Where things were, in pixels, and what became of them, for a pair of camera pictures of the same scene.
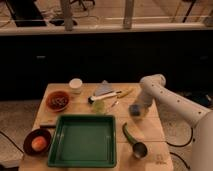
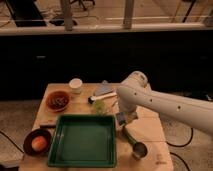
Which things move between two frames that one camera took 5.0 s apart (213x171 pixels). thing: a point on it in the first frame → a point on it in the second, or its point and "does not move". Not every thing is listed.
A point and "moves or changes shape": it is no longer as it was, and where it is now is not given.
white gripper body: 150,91 → 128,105
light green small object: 99,107 does not move
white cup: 75,85 does not move
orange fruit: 38,143 does not move
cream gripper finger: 144,112 → 131,116
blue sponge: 135,110 moves or changes shape
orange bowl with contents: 57,100 does not move
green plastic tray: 83,140 does not move
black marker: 48,126 does not move
